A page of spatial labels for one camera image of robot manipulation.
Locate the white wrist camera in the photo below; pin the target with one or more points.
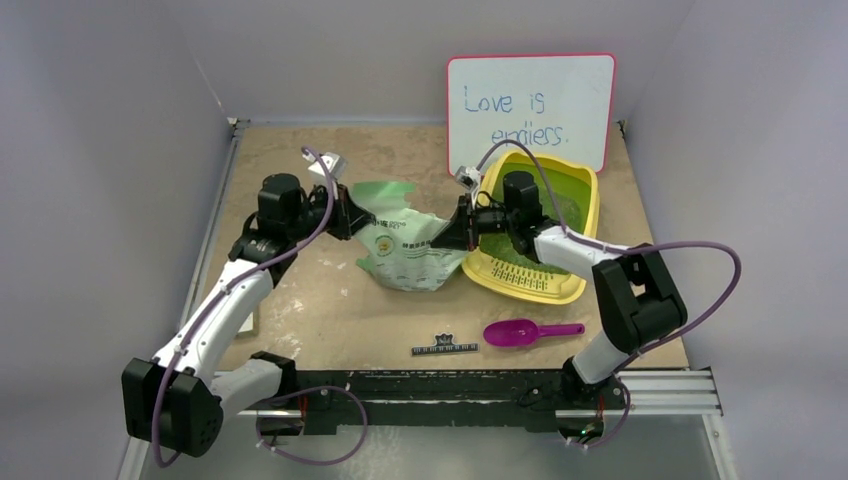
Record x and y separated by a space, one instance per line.
325 169
470 178

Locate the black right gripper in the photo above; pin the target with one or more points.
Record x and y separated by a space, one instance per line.
471 225

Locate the green cat litter bag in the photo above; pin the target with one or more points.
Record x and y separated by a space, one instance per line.
399 255

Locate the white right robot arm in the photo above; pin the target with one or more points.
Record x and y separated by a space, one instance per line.
638 300

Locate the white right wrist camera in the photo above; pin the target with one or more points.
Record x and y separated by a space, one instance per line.
470 178

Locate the yellow sifting litter tray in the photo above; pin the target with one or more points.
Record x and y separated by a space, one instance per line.
522 283

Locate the green cat litter granules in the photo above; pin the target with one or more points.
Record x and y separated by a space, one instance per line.
499 245

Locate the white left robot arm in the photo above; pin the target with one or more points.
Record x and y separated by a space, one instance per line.
174 400

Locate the pink framed whiteboard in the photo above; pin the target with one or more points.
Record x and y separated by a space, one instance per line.
558 105

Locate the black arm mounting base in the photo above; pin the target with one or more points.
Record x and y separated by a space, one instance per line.
536 400

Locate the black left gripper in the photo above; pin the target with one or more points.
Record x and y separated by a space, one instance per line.
347 216

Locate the purple plastic litter scoop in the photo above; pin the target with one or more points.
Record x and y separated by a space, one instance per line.
522 332

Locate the small white red card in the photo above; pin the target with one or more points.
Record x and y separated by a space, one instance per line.
250 325

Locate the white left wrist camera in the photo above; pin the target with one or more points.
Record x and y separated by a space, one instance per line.
325 169

